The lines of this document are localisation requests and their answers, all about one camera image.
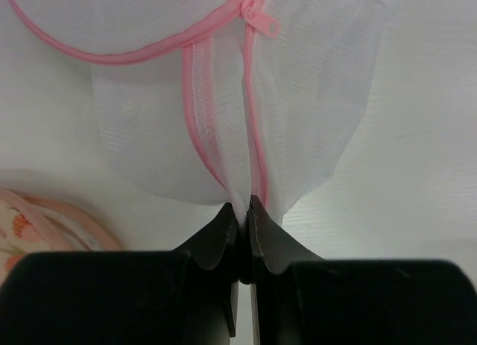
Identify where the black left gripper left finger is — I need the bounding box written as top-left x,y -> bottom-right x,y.
1,206 -> 238,344

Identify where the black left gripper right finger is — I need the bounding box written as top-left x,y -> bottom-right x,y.
247,198 -> 476,344

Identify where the white mesh laundry bag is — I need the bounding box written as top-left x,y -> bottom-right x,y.
1,0 -> 390,222

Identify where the floral orange bra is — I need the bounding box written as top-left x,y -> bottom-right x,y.
1,189 -> 121,282

